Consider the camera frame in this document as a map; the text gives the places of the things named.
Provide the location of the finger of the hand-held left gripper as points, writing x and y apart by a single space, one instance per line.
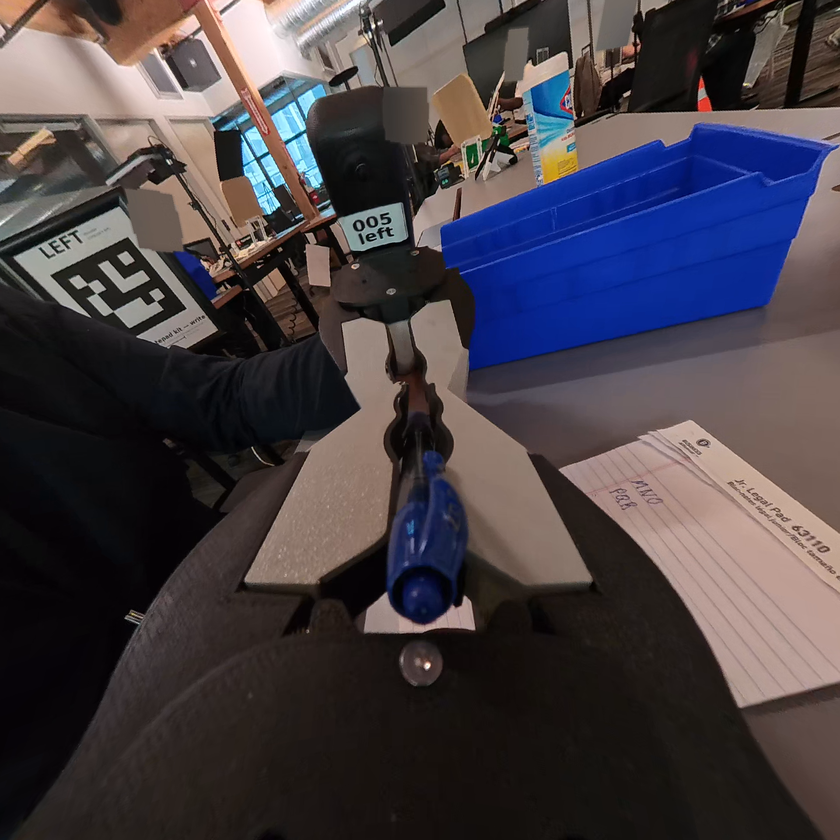
446 348
364 354

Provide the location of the black speaker box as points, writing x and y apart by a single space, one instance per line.
193 65

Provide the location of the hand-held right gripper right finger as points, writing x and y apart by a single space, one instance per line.
518 525

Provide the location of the blue retractable pen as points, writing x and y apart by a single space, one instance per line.
426 525

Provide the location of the black flat panel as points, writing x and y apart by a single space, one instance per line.
228 154

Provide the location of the person's left forearm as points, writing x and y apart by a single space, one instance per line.
197 387

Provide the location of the small blue bin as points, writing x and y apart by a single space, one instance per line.
195 275

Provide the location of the blue plastic bin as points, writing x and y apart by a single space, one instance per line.
623 275

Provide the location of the grey desk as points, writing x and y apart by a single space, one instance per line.
656 394

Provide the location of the person's dark clothing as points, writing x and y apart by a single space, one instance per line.
65 590

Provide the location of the red strip sign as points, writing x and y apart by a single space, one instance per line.
254 110

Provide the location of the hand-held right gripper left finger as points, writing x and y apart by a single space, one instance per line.
328 518

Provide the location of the white lined legal pad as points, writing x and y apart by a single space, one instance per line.
722 577

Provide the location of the small black device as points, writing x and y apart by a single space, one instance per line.
449 177

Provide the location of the tan panel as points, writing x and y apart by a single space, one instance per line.
463 108
239 200

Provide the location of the wipes canister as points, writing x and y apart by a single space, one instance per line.
551 131

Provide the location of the silver ventilation duct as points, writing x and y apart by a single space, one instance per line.
315 26

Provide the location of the wooden workbench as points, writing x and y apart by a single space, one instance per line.
275 246

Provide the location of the small green sign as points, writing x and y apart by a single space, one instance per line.
474 157

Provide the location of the black and white marker sign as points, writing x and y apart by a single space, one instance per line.
105 282

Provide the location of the black tripod stand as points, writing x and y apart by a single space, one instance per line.
157 164

